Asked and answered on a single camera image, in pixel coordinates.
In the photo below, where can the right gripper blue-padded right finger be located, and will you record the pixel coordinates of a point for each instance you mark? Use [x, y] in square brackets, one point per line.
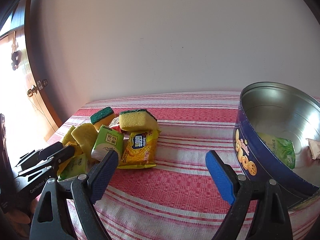
[271, 218]

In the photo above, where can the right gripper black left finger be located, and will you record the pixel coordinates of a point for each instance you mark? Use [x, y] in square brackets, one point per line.
[52, 219]

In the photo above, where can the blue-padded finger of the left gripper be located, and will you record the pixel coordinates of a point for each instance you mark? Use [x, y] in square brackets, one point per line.
[53, 161]

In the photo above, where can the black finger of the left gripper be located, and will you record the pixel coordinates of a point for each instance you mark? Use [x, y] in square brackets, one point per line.
[33, 158]

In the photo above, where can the light green tissue pack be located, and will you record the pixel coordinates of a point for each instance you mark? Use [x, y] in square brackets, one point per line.
[76, 166]

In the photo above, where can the yellow speckled sponge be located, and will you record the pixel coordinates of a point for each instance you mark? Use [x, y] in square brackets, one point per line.
[68, 137]

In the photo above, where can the plain yellow sponge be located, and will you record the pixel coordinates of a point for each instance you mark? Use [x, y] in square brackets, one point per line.
[85, 135]

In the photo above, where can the green tissue pack large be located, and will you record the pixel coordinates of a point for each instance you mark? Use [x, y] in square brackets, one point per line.
[282, 148]

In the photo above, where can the green white tissue pack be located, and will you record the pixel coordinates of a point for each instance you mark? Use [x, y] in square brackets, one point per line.
[108, 139]

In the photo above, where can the green yellow sponge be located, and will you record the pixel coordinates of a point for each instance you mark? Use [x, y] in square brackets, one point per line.
[102, 117]
[137, 120]

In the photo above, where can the red foil snack packet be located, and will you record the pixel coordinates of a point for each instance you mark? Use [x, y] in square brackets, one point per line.
[117, 125]

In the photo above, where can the cream snack bar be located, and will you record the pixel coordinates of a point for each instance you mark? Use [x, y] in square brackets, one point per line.
[314, 146]

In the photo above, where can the small yellow cracker pack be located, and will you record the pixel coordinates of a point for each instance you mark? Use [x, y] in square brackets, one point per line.
[140, 150]

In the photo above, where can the person's hand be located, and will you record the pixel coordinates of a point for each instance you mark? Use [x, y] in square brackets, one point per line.
[16, 216]

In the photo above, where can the wooden door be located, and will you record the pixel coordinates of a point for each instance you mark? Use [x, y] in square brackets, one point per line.
[16, 30]

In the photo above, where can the red white striped cloth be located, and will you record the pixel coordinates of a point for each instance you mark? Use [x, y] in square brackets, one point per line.
[176, 199]

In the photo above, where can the brass door knob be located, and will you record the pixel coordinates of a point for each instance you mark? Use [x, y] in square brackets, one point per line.
[40, 84]

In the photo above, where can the blue round cookie tin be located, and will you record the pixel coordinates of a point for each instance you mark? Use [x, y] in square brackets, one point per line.
[275, 125]

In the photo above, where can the dark door ornament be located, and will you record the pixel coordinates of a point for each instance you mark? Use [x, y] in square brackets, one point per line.
[16, 59]

